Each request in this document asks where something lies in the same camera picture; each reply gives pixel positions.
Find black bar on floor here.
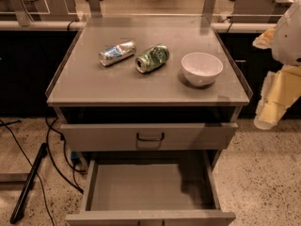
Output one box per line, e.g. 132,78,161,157
9,143,47,224

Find crushed silver blue can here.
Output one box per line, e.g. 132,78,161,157
99,40,136,67

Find grey drawer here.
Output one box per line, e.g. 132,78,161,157
60,122,238,152
66,151,235,226

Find white bowl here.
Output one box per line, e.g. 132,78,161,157
182,52,224,87

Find black floor cable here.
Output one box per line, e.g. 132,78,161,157
0,116,87,226

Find grey drawer cabinet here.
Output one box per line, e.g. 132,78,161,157
45,15,254,174

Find crushed green can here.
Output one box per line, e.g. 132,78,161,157
135,43,169,73

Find grey top drawer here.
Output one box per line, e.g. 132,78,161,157
60,122,238,152

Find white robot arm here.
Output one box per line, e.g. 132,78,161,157
253,0,301,130

